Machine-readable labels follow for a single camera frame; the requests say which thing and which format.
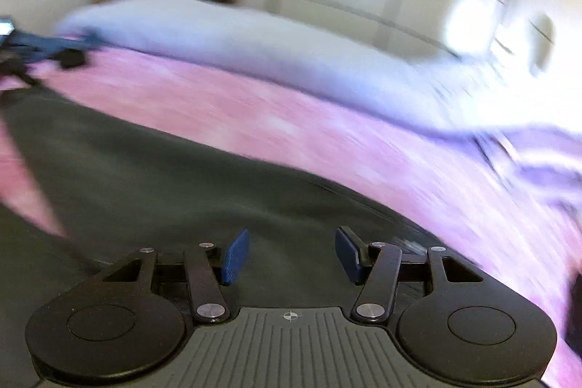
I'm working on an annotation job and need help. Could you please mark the purple and white cloth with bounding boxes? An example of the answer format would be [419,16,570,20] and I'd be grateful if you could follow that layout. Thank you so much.
[470,121,582,236]

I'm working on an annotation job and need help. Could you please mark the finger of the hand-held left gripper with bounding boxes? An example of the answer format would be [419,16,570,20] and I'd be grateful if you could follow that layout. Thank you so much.
[0,60,41,89]
[10,30,103,69]

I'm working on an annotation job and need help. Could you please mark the pink floral blanket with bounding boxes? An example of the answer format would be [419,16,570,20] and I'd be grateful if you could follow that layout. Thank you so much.
[0,34,582,385]

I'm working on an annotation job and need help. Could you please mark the dark grey jeans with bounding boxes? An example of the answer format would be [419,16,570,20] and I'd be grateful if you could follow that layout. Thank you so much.
[0,90,455,388]

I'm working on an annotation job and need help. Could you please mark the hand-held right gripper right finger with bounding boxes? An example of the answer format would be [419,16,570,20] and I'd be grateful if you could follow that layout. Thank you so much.
[335,227,483,323]

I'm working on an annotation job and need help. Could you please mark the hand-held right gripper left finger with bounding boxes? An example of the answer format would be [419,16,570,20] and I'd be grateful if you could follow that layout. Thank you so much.
[102,228,251,323]

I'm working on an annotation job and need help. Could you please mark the white duvet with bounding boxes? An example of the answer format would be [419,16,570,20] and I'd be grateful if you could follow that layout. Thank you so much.
[53,0,505,136]

